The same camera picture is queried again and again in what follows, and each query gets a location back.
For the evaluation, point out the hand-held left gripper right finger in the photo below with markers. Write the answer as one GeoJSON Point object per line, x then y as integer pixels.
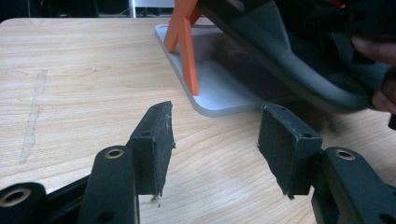
{"type": "Point", "coordinates": [288, 149]}

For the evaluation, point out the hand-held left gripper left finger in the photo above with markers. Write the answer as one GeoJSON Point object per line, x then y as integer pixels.
{"type": "Point", "coordinates": [152, 146]}

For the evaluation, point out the grey rack with orange posts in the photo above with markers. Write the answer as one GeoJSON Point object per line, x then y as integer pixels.
{"type": "Point", "coordinates": [218, 90]}

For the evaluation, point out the black slipper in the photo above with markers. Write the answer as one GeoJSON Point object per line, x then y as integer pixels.
{"type": "Point", "coordinates": [274, 46]}

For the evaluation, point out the clear tape strip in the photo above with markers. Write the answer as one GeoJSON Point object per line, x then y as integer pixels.
{"type": "Point", "coordinates": [32, 118]}

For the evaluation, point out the white metal stand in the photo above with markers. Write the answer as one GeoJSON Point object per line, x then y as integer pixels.
{"type": "Point", "coordinates": [137, 6]}

